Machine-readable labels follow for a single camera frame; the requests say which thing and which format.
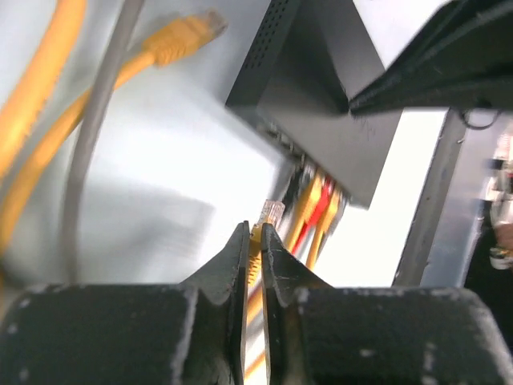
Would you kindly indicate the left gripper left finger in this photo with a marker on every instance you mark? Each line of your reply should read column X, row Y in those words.
column 192, row 332

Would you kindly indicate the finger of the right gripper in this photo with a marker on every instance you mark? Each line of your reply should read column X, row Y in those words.
column 461, row 59

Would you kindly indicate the loose yellow ethernet plug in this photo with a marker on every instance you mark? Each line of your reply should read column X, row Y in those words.
column 181, row 38

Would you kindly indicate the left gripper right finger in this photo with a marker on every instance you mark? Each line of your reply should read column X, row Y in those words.
column 318, row 334

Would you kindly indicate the black network switch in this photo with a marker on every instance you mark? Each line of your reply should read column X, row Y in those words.
column 307, row 60

